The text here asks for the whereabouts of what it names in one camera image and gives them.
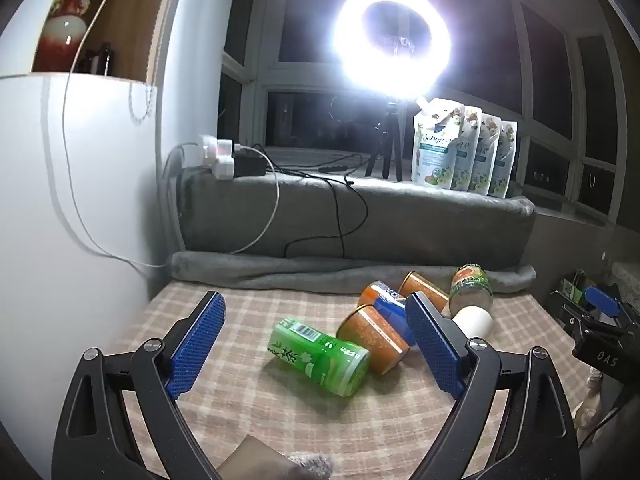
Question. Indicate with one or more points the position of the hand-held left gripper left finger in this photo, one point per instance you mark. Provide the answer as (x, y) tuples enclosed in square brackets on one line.
[(196, 347)]

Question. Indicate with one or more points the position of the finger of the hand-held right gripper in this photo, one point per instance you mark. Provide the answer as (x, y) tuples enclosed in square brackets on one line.
[(601, 299), (577, 316)]

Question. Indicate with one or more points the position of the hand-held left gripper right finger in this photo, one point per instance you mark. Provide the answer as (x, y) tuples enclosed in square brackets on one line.
[(434, 347)]

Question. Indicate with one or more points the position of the large orange paper cup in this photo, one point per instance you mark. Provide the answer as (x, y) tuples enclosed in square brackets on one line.
[(371, 338)]

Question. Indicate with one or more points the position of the white paper cup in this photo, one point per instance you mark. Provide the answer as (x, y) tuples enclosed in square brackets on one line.
[(475, 323)]

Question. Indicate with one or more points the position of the small orange paper cup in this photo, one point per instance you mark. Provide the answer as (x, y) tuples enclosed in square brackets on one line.
[(424, 287)]

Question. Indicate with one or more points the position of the dark box with green print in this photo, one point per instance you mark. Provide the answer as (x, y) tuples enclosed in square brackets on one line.
[(570, 287)]

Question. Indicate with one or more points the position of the blue and orange can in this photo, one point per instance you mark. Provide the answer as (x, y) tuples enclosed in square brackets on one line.
[(386, 300)]

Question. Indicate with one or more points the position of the green label glass jar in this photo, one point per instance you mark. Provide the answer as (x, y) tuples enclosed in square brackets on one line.
[(469, 285)]

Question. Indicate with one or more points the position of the plaid table mat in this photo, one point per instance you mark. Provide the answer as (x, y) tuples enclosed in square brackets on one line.
[(280, 425)]

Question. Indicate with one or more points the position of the green tea can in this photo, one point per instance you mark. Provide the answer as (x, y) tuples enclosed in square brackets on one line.
[(316, 356)]

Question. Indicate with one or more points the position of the brown paper sheet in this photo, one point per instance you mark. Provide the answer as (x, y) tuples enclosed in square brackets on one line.
[(247, 457)]

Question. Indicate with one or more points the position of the grey blanket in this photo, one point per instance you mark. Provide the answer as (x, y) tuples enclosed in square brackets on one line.
[(425, 225)]

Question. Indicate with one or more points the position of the white cabinet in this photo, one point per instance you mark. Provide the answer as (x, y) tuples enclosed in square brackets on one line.
[(60, 285)]

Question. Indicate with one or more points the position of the grey fuzzy cloth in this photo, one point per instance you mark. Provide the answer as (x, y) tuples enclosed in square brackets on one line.
[(311, 467)]

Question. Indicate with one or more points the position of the white spouted pouch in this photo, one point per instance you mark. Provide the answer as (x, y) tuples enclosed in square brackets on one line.
[(472, 150), (505, 160), (489, 155), (435, 145)]

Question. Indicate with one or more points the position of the black charger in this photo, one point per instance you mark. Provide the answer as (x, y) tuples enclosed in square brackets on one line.
[(248, 165)]

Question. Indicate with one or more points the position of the white power adapter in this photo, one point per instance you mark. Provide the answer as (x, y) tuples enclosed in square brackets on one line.
[(216, 155)]

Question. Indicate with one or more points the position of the black tripod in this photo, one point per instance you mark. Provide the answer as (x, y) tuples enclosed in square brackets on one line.
[(383, 146)]

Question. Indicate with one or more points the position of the dark glass bottle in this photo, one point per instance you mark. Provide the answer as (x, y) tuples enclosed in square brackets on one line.
[(105, 60), (89, 62)]

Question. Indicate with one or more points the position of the red and white vase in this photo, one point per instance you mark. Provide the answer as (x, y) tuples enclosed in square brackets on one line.
[(67, 35)]

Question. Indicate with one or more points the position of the window frame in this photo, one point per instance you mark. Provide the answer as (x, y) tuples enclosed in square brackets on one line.
[(575, 125)]

